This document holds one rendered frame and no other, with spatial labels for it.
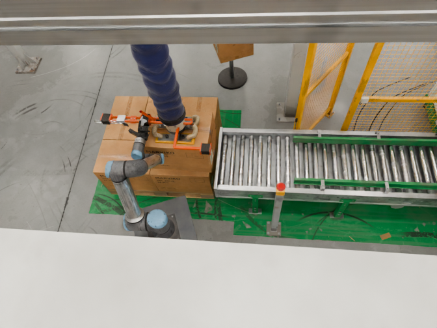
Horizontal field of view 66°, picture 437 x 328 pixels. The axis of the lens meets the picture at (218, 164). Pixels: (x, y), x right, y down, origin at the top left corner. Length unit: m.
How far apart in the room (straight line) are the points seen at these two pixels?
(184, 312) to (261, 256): 0.06
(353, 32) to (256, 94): 4.02
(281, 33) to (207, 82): 4.21
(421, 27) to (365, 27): 0.07
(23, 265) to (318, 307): 0.20
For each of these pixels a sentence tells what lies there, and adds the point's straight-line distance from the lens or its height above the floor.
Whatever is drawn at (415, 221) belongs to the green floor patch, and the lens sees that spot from 4.02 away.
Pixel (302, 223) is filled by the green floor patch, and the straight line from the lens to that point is 3.69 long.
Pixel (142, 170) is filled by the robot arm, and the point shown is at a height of 1.52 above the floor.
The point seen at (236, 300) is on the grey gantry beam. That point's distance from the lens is 0.23.
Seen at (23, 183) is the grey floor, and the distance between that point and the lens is 4.71.
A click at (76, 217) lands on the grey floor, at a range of 4.16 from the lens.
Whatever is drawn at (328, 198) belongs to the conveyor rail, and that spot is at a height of 0.49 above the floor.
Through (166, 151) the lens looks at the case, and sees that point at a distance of 2.95.
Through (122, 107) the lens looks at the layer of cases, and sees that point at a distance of 4.01.
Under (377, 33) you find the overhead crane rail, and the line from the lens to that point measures 0.55.
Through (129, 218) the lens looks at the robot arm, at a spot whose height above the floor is 1.08.
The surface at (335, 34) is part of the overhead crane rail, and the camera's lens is 0.54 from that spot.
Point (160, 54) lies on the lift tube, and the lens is 2.24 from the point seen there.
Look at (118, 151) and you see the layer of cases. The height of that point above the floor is 0.54.
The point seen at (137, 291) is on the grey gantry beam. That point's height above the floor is 3.22.
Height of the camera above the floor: 3.45
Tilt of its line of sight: 61 degrees down
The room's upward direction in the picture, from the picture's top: 10 degrees counter-clockwise
